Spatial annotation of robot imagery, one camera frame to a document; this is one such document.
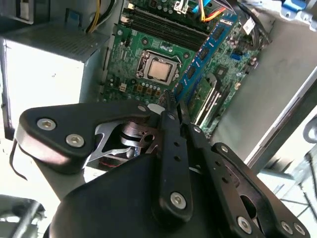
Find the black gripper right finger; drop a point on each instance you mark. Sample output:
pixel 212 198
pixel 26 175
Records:
pixel 223 178

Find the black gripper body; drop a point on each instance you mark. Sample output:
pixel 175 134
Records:
pixel 111 210

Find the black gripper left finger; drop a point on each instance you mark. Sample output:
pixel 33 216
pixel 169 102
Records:
pixel 59 129

